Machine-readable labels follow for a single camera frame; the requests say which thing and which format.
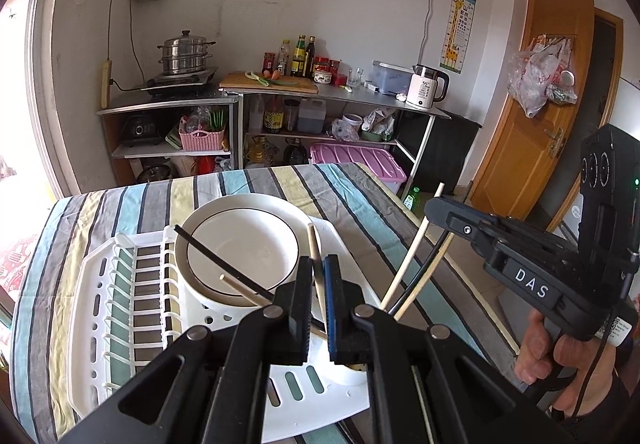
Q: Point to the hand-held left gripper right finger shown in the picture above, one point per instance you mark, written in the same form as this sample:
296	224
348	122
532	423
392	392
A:
331	314

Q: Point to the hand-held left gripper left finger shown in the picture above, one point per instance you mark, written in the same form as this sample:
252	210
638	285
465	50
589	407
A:
292	324

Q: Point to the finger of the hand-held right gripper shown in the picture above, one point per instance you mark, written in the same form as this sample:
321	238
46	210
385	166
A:
455	216

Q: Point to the white cup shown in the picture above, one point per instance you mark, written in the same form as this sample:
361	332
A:
350	374

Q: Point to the wooden chopstick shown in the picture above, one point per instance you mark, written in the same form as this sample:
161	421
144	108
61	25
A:
313	249
240	287
403	264
421	284

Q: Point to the person's right forearm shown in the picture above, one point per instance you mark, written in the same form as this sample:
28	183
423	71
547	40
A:
600	414

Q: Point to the person's right hand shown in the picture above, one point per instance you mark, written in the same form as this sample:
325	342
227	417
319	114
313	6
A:
530	359

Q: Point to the green plastic bottle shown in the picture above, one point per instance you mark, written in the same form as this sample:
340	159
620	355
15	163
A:
412	198

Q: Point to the black cabinet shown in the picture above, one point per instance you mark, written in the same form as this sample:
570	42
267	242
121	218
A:
440	149

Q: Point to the wooden door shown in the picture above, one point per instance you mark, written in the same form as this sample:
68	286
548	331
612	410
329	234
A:
515	149

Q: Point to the white plastic dish rack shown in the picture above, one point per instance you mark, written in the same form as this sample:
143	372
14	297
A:
330	409

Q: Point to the pink lid storage bin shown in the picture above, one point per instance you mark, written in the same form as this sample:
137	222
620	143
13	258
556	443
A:
357	159

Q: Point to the crumpled plastic bag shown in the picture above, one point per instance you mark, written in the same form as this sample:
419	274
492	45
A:
380	122

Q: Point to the white electric kettle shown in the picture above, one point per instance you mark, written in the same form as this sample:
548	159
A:
422	89

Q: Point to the white plastic tub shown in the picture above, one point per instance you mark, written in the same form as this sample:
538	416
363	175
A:
352	122

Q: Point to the clear storage box blue lid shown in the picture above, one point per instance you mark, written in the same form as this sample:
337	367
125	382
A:
390	79

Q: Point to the hanging plastic bags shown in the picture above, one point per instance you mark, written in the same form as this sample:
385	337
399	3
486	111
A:
535	74

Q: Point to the dark oil bottle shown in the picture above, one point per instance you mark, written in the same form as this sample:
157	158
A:
295	153

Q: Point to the drinking glass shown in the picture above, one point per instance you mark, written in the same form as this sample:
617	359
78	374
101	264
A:
355	77

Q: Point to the grey jerrycan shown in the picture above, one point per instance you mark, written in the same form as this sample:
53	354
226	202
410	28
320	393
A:
311	117

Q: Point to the yellow oil bottle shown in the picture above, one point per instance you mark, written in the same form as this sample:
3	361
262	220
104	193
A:
256	152

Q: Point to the giraffe height chart poster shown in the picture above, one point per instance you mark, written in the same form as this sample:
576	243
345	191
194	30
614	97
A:
457	29

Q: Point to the dark jar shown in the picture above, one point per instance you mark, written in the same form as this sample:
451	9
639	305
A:
291	117

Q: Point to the red lid jar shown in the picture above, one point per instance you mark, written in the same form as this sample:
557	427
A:
334	67
321	63

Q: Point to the floral ceramic jar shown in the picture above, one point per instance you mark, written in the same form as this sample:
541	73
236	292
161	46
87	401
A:
322	77

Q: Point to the steel pot with lid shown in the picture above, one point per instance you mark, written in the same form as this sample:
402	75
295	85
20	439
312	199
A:
154	173

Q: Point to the pink plastic basket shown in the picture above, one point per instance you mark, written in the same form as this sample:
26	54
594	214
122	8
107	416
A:
200	140

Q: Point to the dark sauce bottle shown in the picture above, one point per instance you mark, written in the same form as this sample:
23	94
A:
311	59

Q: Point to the dark bottle yellow label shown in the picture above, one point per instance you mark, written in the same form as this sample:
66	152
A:
299	59

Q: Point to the striped tablecloth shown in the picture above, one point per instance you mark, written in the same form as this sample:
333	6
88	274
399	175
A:
90	224

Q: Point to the clear bottle yellow cap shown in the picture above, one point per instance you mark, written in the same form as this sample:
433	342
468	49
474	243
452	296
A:
284	59

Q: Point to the green scallion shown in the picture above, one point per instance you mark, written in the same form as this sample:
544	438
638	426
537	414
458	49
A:
260	78

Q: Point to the red sauce jar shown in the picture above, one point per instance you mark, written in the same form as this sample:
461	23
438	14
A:
269	63

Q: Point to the wooden cutting board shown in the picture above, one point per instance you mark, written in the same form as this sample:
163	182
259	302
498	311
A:
240	83

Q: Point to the black kitchen appliance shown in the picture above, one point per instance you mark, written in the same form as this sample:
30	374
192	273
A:
140	129

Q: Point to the metal shelf unit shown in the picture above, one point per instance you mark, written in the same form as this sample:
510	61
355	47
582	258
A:
150	105

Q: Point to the gas stove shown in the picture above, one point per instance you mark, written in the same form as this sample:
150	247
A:
175	83

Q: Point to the steel steamer pot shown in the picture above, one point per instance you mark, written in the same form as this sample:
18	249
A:
185	54

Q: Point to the beige power strip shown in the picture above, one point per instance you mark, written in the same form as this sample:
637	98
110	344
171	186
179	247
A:
106	84

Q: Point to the grey window frame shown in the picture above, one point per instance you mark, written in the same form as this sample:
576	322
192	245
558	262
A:
42	74

